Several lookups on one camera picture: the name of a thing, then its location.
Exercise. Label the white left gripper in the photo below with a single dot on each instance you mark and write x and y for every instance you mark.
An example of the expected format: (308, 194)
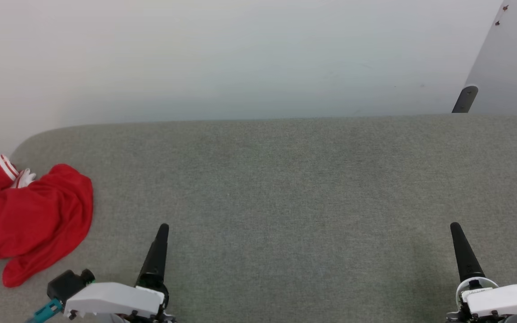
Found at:
(110, 298)

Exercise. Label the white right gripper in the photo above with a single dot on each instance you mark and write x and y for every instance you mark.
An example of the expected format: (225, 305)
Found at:
(505, 298)

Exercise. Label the red and white basketball jersey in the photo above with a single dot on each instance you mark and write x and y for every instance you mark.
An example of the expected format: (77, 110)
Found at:
(29, 215)

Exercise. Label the black furniture leg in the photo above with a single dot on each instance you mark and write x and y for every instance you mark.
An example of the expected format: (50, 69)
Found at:
(465, 99)

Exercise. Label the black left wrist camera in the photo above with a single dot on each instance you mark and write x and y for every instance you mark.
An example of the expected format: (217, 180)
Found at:
(67, 283)

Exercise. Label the white board panel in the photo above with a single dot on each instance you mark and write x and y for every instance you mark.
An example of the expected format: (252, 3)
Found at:
(510, 58)

